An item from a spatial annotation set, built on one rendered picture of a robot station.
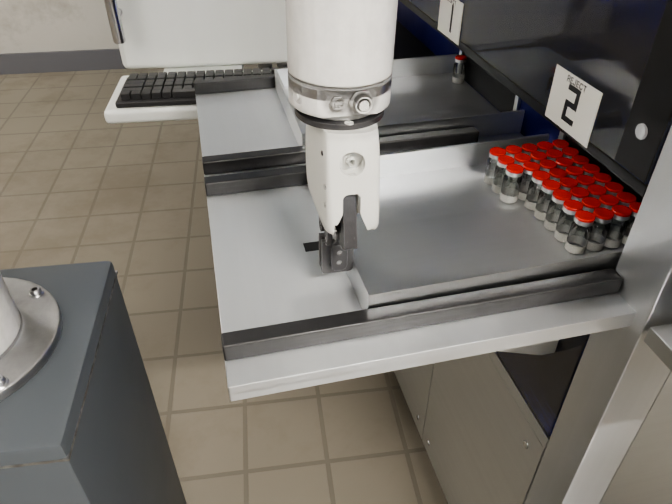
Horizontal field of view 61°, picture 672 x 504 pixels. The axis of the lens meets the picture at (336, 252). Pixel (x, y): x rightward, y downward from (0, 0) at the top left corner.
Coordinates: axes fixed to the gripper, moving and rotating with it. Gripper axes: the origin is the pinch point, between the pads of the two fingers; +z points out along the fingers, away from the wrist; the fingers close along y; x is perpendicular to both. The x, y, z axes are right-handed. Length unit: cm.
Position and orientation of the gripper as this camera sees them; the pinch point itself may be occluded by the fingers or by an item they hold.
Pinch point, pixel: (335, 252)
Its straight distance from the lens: 57.0
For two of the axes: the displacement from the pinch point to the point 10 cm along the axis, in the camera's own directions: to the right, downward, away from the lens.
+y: -2.3, -6.0, 7.7
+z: -0.2, 7.9, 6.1
